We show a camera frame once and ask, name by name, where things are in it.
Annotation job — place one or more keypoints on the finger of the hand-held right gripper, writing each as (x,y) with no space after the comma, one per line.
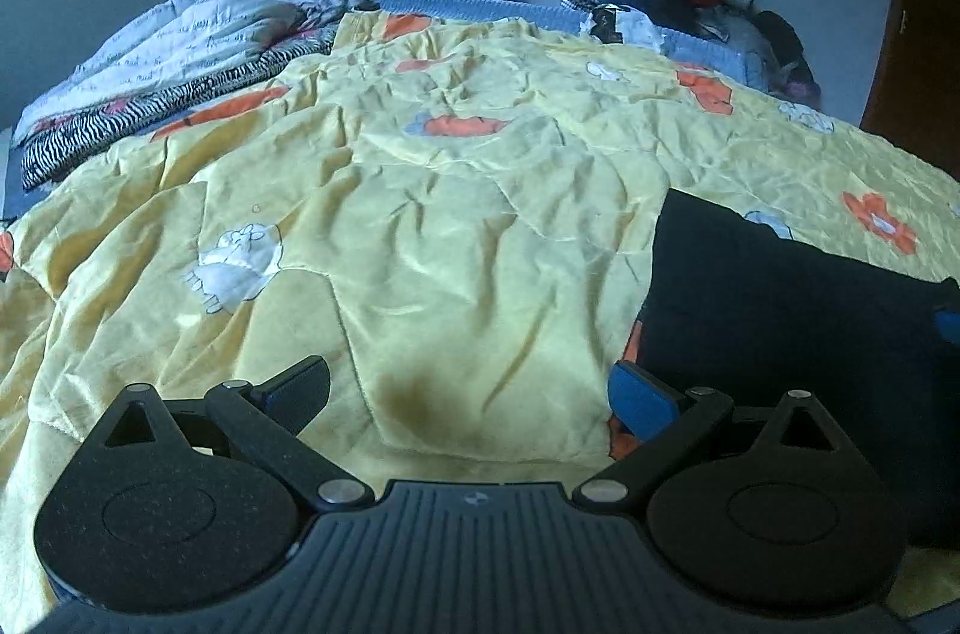
(949,326)

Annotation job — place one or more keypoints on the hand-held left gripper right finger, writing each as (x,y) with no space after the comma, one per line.
(639,405)

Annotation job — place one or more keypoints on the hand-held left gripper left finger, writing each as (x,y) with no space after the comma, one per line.
(294,392)

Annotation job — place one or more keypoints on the black pants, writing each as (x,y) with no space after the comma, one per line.
(780,319)

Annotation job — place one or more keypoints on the yellow printed blanket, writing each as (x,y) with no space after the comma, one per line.
(450,191)

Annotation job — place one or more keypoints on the purple bag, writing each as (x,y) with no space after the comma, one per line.
(802,86)

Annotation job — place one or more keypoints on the zebra striped blanket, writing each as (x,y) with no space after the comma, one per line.
(150,109)

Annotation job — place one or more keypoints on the brown wooden door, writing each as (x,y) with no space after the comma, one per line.
(919,3)

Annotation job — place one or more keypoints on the black backpack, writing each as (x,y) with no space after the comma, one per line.
(784,37)

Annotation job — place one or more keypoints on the black and white cloth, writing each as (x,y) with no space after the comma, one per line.
(619,24)

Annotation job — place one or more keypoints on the white quilt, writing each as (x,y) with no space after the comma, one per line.
(172,26)

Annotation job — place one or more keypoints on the blue bed cover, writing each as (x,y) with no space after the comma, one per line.
(480,7)

